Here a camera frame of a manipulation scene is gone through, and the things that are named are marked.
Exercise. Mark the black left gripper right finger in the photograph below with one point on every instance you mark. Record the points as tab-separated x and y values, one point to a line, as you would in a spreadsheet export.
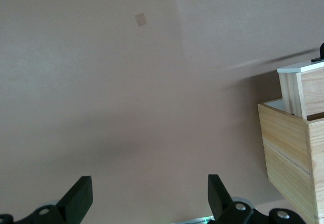
219	200

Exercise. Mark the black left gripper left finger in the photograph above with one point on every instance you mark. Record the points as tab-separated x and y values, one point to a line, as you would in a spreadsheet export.
76	198

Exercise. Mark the wooden drawer with white front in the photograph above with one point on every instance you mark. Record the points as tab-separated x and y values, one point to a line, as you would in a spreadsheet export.
311	92

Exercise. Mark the light wooden drawer cabinet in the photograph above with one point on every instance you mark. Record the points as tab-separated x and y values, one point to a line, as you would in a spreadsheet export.
286	153

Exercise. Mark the small square tape patch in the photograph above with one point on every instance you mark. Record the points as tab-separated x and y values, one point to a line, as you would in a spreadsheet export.
140	20

